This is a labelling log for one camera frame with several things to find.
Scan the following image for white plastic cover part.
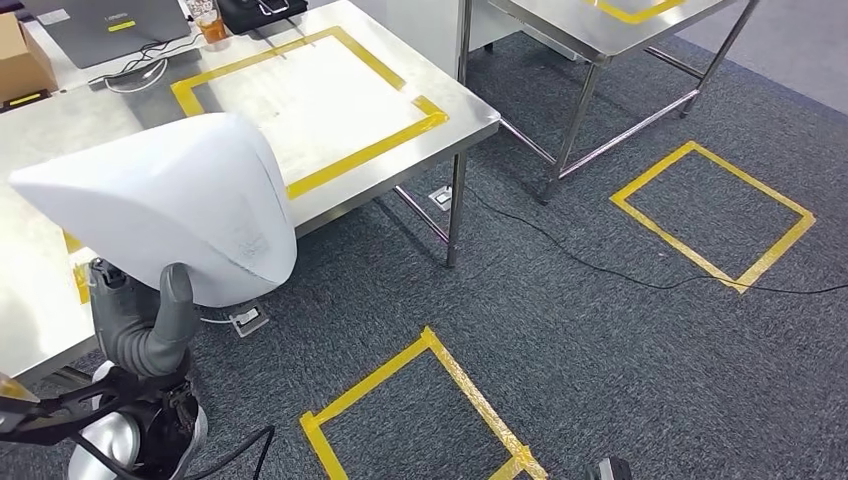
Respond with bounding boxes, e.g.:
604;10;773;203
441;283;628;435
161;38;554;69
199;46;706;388
7;112;298;309

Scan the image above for white desk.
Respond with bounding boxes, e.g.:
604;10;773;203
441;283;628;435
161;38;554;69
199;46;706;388
23;0;203;94

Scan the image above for stainless steel table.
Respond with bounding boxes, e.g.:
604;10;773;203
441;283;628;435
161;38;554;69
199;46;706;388
457;0;763;203

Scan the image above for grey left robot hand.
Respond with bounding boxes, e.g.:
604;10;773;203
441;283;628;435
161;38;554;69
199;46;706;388
87;258;200;379

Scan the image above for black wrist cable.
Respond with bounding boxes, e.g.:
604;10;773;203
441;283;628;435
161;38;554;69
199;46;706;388
185;425;276;480

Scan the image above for black flat yellow-labelled device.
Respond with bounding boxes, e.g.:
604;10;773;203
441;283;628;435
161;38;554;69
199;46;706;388
0;89;53;114

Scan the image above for yellow floor tape square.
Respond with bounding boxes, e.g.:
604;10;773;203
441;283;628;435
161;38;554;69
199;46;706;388
299;325;550;480
609;140;816;295

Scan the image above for grey laptop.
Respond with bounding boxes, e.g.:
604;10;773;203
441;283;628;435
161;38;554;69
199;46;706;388
23;0;193;70

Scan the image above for plastic iced tea cup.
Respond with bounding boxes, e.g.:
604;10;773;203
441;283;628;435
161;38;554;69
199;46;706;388
185;0;229;46

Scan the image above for coiled thin cable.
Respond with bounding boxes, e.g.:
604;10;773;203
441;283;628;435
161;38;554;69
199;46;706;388
104;59;168;94

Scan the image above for white table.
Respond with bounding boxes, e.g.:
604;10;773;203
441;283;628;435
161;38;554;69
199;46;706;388
344;0;584;81

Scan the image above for black floor cable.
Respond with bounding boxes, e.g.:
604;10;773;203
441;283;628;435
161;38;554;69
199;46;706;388
463;185;848;296

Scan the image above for black laptop cable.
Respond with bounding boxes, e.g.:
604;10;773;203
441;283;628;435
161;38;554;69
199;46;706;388
87;33;203;86

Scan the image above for brown cardboard box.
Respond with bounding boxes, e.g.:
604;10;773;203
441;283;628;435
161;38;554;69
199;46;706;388
0;11;60;104

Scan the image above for black remote controller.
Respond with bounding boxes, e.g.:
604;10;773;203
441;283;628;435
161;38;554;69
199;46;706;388
216;0;310;36

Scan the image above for stainless steel workbench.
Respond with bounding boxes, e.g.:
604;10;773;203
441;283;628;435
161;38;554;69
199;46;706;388
0;0;501;386

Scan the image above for yellow tape workbench marking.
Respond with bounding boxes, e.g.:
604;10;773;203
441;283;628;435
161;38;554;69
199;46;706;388
62;25;450;306

